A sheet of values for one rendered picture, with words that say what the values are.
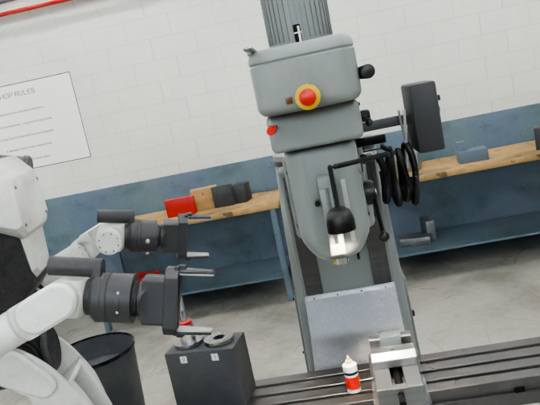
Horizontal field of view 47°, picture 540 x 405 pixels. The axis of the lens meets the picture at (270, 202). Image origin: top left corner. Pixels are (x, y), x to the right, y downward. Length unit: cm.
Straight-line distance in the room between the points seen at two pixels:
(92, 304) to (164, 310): 12
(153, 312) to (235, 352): 76
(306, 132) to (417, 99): 47
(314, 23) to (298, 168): 46
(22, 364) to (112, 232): 39
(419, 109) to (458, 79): 412
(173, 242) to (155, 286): 55
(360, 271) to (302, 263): 20
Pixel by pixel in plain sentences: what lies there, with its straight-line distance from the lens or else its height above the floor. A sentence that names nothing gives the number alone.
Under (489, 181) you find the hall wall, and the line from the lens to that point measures 618.
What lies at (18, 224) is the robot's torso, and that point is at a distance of 132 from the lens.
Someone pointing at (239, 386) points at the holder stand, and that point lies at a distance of 189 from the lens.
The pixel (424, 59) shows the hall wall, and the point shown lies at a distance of 598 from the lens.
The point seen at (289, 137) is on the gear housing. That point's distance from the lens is 159.
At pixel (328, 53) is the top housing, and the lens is 149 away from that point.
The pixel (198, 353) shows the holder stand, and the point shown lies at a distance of 188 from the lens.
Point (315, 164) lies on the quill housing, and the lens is 163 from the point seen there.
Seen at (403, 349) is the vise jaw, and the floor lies 102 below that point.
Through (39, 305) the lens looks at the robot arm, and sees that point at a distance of 113.
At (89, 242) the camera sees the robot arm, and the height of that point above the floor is 150.
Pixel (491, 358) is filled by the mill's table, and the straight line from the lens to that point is 196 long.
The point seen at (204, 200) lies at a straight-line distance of 560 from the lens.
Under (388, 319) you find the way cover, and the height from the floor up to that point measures 96.
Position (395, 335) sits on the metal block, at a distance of 184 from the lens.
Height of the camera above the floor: 179
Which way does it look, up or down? 10 degrees down
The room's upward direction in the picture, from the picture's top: 12 degrees counter-clockwise
